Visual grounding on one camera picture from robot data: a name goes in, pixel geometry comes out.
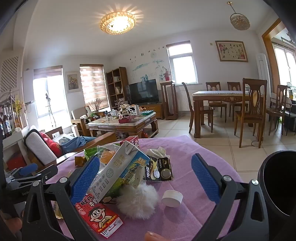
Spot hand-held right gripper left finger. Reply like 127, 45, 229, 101
22, 155, 101, 241

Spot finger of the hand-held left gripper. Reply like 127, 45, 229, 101
13, 163, 39, 178
6, 165, 59, 193

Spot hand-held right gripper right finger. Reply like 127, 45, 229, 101
191, 153, 270, 241

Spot white and blue carton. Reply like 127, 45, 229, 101
87, 141, 151, 204

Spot white plastic cap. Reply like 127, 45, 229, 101
161, 190, 183, 207

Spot black bin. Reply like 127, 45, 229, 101
257, 149, 296, 223

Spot person's left hand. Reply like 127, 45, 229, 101
0, 217, 23, 241

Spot person's right hand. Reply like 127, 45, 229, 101
144, 231, 170, 241

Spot red storage box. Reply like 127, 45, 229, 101
6, 154, 27, 171

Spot yellow snack wrapper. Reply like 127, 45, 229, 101
74, 156, 89, 167

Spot red embroidered cushion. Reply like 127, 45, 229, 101
39, 131, 63, 158

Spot white sofa cushion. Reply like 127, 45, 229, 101
24, 129, 58, 165

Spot orange plastic wrapper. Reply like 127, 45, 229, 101
97, 144, 121, 172

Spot row of bottles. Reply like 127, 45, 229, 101
0, 102, 14, 139

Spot blue garment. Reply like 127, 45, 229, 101
59, 136, 97, 154

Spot purple table cloth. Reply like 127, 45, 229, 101
45, 135, 259, 241

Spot red cartoon milk carton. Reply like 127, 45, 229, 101
74, 193, 123, 240

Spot black button battery pack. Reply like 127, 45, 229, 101
157, 157, 174, 181

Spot wooden sofa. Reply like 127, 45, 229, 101
23, 125, 124, 172

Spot yellow artificial flowers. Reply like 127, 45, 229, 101
13, 95, 25, 114

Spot crumpled white tissue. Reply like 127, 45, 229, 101
146, 146, 170, 160

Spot black and yellow packet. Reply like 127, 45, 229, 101
143, 156, 161, 182

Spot white fluffy pompom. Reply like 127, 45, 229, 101
116, 182, 159, 220

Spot red cardboard box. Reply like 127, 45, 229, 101
120, 136, 140, 149

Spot wooden armchair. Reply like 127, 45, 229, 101
70, 105, 104, 137

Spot thin metal stand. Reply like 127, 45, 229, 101
45, 93, 57, 128

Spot glass balcony door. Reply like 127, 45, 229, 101
33, 65, 64, 130

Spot dried branches in vase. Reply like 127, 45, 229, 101
89, 98, 102, 113

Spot wooden coffee table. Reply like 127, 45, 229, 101
88, 111, 159, 139

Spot wooden dining table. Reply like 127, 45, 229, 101
192, 90, 264, 139

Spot wooden television cabinet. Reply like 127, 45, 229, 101
129, 102, 164, 120

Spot white lattice cabinet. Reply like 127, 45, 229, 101
0, 47, 25, 93

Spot framed sunflower painting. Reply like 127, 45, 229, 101
65, 71, 81, 93

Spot striped window blind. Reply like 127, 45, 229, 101
80, 64, 110, 109

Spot tall wooden plant stand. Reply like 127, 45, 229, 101
160, 80, 179, 120

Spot black flat television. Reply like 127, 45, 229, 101
128, 79, 159, 105

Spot wooden bookshelf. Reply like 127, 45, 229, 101
106, 67, 129, 109

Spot white framed window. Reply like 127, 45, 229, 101
166, 41, 199, 85

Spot white standing air conditioner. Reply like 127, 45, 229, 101
255, 53, 273, 109

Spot framed floral painting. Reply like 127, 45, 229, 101
215, 40, 248, 62

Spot round glowing ceiling lamp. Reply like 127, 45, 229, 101
100, 11, 136, 35

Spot crystal pendant lamp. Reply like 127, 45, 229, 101
227, 2, 250, 31

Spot white wall radiator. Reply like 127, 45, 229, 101
177, 90, 207, 112

